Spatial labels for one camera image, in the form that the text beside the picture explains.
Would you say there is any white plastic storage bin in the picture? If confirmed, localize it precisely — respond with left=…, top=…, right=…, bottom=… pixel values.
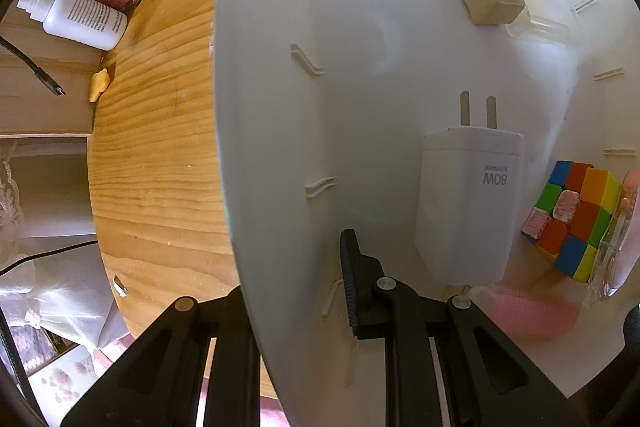
left=214, top=0, right=639, bottom=426

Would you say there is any black cable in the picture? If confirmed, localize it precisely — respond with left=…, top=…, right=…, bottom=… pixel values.
left=0, top=34, right=68, bottom=98

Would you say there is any white wall charger 80W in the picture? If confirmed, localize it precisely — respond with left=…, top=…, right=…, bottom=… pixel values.
left=414, top=91, right=525, bottom=286

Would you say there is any pink oval case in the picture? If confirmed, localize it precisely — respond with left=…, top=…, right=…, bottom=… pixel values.
left=582, top=169, right=639, bottom=308

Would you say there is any white lace curtain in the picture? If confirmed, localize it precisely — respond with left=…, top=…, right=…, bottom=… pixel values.
left=1, top=139, right=128, bottom=350

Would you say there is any white spray bottle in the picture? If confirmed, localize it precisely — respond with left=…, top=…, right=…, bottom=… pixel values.
left=16, top=0, right=128, bottom=51

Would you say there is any pink and white clip toy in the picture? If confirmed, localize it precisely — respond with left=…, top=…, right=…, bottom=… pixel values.
left=466, top=285, right=580, bottom=340

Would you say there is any multicolour rubik's cube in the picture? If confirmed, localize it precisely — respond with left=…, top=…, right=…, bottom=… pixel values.
left=521, top=160, right=620, bottom=283

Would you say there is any clear box with stickers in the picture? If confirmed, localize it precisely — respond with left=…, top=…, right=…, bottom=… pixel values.
left=504, top=0, right=570, bottom=46

